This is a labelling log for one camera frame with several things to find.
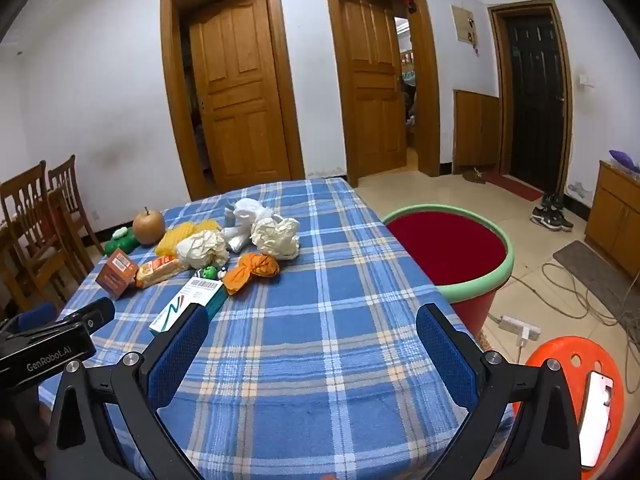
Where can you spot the black shoe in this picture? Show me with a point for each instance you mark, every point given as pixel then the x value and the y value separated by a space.
pixel 547 201
pixel 558 202

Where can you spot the white wall switch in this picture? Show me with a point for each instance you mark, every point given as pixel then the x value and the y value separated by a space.
pixel 585 80

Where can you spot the purple bag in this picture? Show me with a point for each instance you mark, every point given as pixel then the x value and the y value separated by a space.
pixel 624 160

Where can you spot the silver foil wrapper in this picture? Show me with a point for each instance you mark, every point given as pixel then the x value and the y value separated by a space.
pixel 238 243

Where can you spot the white teal box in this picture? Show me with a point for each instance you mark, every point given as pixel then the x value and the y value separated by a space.
pixel 192 297

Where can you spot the orange snack packet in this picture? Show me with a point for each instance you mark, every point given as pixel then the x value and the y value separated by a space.
pixel 159 271

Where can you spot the grey floor mat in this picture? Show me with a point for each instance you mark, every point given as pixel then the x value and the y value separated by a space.
pixel 595 265

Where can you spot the blue plaid blanket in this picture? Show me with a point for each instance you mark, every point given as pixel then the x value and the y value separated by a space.
pixel 300 335

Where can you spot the brown pear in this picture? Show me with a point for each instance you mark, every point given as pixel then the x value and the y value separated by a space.
pixel 148 227

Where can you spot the red basin with green rim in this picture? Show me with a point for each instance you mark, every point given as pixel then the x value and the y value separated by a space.
pixel 445 250

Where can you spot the white cloth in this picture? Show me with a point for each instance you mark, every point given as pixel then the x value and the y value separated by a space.
pixel 247 212

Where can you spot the small green packet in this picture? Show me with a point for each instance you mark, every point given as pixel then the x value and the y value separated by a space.
pixel 207 273

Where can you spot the beige wall panel box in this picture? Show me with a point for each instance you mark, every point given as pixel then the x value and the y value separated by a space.
pixel 462 22

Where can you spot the wooden cabinet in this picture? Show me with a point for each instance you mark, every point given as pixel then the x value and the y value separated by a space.
pixel 612 220

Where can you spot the wooden panel door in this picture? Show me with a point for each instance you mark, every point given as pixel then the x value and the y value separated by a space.
pixel 240 90
pixel 372 85

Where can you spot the cream paper ball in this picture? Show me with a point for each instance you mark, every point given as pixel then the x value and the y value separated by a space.
pixel 202 249
pixel 275 237

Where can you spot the small brown box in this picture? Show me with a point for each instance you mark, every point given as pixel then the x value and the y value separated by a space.
pixel 116 275

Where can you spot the wooden wall panel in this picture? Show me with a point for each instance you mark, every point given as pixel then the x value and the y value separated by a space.
pixel 477 130

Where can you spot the red door ornament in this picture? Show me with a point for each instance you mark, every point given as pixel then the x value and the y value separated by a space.
pixel 410 1

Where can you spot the black entrance door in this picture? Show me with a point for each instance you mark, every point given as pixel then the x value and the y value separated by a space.
pixel 535 100

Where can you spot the white power strip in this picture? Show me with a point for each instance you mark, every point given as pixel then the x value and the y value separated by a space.
pixel 515 327

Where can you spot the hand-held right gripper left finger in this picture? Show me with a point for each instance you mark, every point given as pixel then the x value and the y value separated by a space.
pixel 180 355

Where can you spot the smartphone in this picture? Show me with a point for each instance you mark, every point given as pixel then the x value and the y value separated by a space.
pixel 596 417

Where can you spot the wooden door frame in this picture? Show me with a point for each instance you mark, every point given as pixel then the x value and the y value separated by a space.
pixel 496 85
pixel 332 85
pixel 170 85

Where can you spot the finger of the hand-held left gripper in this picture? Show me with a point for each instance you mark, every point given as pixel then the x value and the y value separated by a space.
pixel 95 315
pixel 32 316

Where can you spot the orange plastic bag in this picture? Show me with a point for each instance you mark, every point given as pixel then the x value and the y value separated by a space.
pixel 250 270

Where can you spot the brown slipper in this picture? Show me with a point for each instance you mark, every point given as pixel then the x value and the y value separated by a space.
pixel 473 176

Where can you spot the yellow mesh cloth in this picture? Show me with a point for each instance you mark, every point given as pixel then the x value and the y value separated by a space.
pixel 175 237

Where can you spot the black white sneaker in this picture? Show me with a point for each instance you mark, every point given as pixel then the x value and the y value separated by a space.
pixel 544 219
pixel 564 222

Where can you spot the red doormat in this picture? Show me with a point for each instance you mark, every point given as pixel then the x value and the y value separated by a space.
pixel 512 186

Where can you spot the wooden chair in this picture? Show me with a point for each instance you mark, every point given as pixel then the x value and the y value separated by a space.
pixel 25 240
pixel 67 180

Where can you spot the orange plastic stool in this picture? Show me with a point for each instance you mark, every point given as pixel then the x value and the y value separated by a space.
pixel 560 350

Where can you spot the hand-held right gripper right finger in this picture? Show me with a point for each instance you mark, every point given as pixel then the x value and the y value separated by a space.
pixel 445 355

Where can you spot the green plush toy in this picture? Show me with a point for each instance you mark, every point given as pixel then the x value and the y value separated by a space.
pixel 120 242

